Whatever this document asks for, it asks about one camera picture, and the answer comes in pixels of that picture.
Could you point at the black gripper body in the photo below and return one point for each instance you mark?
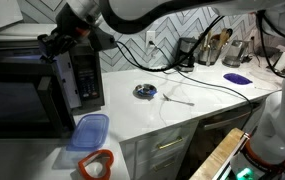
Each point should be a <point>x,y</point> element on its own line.
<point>70,31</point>

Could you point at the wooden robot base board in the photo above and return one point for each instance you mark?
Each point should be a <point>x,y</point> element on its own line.
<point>217,162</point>

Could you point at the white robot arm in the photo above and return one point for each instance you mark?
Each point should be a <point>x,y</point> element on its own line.
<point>263,156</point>

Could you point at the white board on microwave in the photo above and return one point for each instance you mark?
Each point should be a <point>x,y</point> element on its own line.
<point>27,29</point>

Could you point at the black microwave oven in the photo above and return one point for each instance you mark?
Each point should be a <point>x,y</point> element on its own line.
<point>78,69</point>

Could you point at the small metal bowl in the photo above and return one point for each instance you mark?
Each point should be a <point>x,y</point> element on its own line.
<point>145,90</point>

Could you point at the black coffee maker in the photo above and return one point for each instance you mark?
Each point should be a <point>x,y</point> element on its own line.
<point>186,63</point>

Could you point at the silver fork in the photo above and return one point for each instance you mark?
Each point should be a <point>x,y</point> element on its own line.
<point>177,101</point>

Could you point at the metal utensil holder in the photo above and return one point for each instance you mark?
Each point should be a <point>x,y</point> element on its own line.
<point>210,56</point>

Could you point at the wooden spoon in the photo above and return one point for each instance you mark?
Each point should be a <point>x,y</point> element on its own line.
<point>224,36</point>

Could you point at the glass kettle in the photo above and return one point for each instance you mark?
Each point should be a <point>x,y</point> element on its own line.
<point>236,53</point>

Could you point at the purple plastic lid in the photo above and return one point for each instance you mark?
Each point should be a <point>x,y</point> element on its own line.
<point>237,79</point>

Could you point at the white wall outlet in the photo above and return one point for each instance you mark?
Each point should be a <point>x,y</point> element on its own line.
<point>150,37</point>

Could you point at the gold drawer handle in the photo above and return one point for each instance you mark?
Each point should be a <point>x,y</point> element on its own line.
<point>169,144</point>

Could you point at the dishwasher front with handle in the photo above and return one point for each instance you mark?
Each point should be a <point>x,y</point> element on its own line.
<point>208,135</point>

